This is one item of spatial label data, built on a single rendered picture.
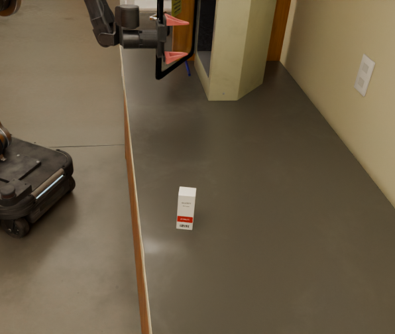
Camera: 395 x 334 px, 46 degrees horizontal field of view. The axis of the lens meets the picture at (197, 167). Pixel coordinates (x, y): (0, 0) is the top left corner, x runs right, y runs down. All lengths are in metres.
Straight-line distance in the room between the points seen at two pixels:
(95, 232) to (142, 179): 1.24
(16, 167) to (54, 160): 0.20
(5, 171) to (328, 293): 1.88
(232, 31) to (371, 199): 0.71
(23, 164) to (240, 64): 1.38
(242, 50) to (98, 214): 1.35
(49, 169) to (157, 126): 1.13
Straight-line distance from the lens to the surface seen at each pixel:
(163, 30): 1.45
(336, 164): 1.48
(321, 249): 1.17
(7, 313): 2.24
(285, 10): 2.07
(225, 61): 1.66
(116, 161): 3.00
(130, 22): 1.45
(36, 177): 2.52
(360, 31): 1.61
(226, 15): 1.60
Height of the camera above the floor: 1.73
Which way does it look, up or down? 36 degrees down
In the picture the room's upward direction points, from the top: 5 degrees clockwise
